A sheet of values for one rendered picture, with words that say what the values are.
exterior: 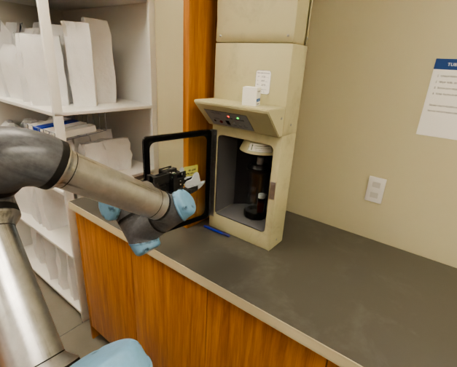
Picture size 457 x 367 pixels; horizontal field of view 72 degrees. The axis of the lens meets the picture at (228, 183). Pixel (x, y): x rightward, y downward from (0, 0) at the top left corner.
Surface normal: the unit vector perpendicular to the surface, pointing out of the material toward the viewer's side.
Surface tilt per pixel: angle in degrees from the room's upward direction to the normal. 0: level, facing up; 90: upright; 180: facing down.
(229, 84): 90
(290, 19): 90
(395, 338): 0
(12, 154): 68
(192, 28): 90
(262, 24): 90
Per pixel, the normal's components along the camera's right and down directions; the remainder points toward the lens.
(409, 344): 0.05, -0.93
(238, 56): -0.61, 0.25
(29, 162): 0.56, 0.17
